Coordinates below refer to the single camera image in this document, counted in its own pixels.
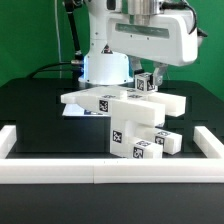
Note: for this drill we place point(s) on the white chair seat block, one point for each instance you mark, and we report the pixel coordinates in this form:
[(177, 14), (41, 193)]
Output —
[(121, 132)]

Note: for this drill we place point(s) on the white marker sheet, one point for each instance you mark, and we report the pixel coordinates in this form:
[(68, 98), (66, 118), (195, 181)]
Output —
[(74, 110)]

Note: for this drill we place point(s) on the white chair back frame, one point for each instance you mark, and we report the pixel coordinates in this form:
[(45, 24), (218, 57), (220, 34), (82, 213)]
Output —
[(128, 104)]

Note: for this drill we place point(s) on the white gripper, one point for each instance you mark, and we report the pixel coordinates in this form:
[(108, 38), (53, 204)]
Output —
[(166, 39)]

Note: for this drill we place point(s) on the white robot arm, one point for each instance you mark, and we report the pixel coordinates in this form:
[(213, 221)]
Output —
[(106, 67)]

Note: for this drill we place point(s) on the white tagged cube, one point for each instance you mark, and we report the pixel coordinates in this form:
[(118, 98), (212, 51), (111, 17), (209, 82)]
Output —
[(144, 82)]

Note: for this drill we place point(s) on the white U-shaped border fence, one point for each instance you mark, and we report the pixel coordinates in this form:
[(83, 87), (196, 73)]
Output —
[(98, 171)]

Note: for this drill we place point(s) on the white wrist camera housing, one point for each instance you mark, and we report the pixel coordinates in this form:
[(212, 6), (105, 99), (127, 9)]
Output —
[(114, 5)]

